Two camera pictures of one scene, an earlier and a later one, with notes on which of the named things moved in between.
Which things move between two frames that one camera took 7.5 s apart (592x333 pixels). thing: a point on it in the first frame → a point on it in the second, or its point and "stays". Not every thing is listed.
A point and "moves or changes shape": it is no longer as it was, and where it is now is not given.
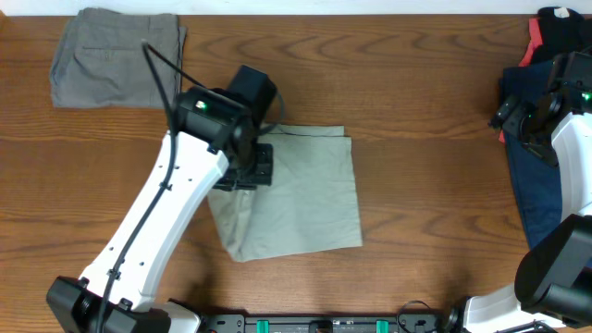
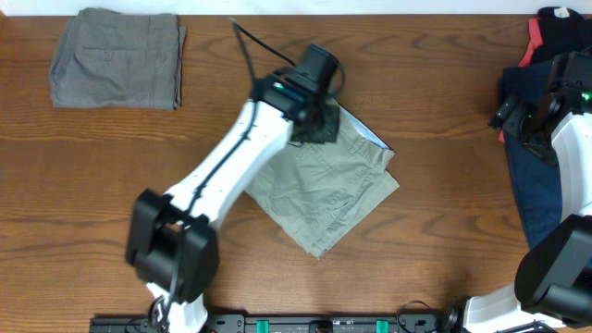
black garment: [562, 34] stays
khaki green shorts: [310, 206] moves or changes shape
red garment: [535, 42] stays
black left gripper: [263, 178] → [332, 132]
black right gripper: [511, 117] stays
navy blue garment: [538, 179] stays
